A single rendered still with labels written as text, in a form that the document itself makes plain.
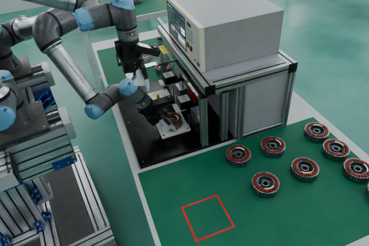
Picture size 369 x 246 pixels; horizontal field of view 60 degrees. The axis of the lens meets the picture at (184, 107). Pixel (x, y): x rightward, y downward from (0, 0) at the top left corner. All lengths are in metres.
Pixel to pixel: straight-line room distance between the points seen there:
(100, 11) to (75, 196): 1.39
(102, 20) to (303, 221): 1.02
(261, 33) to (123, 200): 1.49
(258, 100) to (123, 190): 1.30
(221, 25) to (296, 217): 0.80
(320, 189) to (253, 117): 0.42
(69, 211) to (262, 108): 1.31
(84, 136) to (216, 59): 1.79
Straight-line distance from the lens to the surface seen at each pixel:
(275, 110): 1.59
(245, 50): 1.43
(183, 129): 1.58
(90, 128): 2.97
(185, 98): 1.56
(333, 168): 1.54
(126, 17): 1.11
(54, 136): 1.46
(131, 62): 1.17
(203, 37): 1.30
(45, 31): 1.42
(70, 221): 2.10
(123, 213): 2.28
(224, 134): 1.53
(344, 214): 1.40
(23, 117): 1.40
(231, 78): 1.34
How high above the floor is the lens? 1.84
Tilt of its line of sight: 38 degrees down
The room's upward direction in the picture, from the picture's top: 5 degrees counter-clockwise
